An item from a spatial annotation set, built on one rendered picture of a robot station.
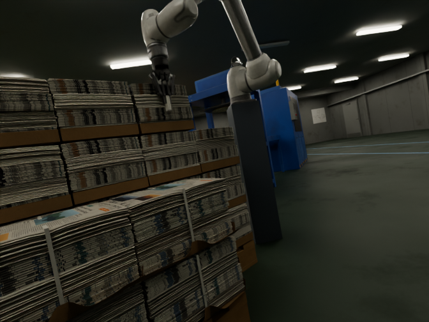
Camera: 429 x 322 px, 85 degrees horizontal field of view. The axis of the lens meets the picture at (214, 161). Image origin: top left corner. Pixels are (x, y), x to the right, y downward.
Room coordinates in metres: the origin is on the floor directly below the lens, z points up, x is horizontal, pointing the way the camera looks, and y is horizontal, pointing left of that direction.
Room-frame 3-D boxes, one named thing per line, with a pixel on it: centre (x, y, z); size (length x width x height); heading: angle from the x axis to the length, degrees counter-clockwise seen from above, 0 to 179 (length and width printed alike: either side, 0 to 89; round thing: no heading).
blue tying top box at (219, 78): (3.50, -0.29, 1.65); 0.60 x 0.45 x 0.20; 61
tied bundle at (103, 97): (1.06, 0.53, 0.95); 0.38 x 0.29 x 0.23; 40
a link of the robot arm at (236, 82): (1.73, -0.28, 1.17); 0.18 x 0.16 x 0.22; 53
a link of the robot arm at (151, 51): (1.09, 0.17, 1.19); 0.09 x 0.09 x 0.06
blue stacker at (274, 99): (5.87, -1.63, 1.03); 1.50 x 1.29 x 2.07; 151
